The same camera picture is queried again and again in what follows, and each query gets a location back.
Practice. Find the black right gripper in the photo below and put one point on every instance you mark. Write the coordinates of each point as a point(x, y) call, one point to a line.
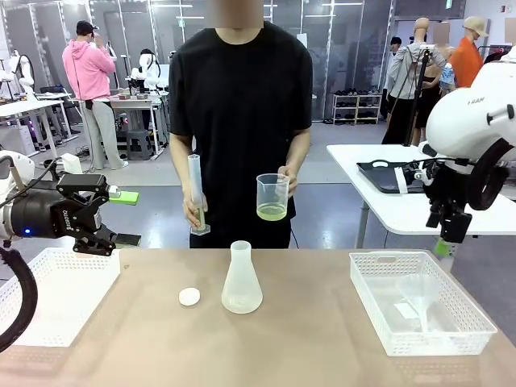
point(447, 189)

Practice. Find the black plastic tray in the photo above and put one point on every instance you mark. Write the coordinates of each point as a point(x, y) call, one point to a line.
point(387, 179)

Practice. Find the white perforated basket with label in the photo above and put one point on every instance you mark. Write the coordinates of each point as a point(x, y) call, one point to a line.
point(435, 344)

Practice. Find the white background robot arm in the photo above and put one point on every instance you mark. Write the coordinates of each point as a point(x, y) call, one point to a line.
point(152, 76)

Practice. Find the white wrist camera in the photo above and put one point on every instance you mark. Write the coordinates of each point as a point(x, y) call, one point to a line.
point(72, 163)
point(421, 176)

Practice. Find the shoe rack with shoes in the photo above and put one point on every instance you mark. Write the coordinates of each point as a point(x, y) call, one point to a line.
point(356, 109)

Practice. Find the person in black T-shirt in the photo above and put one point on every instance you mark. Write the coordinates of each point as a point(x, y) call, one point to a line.
point(242, 101)

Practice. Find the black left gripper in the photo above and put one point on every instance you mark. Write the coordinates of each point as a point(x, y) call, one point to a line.
point(40, 213)

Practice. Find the grey plastic step stool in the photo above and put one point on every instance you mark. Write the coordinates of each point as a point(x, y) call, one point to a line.
point(139, 145)

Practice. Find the white long desk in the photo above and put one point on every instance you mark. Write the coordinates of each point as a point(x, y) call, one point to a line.
point(24, 105)

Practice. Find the clear plastic beaker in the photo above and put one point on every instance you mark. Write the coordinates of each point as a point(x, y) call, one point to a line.
point(272, 201)

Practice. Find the person in white shirt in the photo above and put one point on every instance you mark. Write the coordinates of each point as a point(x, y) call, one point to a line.
point(396, 42)

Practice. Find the white perforated plastic basket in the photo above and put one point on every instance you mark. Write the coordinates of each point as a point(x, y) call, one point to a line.
point(68, 290)

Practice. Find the clear plastic funnel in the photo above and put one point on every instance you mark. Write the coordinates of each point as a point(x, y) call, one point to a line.
point(421, 288)

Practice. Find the translucent plastic conical flask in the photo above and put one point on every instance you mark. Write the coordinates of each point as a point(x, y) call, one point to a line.
point(242, 290)

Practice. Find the white desk with trays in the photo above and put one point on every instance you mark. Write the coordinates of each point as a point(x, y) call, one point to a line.
point(133, 101)

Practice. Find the clothes rack with dark garments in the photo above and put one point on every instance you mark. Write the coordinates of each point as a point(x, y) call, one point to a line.
point(493, 56)

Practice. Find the person's left forearm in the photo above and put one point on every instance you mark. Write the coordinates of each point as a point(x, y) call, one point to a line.
point(300, 151)

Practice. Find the person in pink hoodie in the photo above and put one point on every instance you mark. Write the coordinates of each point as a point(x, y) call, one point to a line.
point(86, 68)

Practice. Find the person's right hand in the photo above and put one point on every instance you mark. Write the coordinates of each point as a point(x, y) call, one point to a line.
point(187, 211)

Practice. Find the person's left hand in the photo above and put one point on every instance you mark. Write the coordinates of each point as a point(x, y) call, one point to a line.
point(293, 181)

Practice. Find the clear plastic graduated cylinder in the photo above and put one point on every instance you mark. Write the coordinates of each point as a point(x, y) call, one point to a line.
point(195, 177)

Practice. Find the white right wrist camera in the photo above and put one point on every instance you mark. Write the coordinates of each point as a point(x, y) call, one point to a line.
point(421, 176)

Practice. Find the person's right forearm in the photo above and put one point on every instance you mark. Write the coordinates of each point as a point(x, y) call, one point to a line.
point(181, 177)

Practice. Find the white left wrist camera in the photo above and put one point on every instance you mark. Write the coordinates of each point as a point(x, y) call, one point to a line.
point(72, 163)

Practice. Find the mannequin in orange clothes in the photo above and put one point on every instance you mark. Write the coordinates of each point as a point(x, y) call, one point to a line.
point(465, 60)

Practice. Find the white round flask cap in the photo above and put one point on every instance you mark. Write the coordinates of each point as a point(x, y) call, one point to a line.
point(189, 296)

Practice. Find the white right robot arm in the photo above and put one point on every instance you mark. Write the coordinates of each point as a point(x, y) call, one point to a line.
point(463, 121)

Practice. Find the mannequin in grey jacket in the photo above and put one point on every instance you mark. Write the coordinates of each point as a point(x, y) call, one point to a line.
point(407, 68)

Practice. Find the black tripod with phone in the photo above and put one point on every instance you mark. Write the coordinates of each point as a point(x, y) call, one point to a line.
point(419, 84)

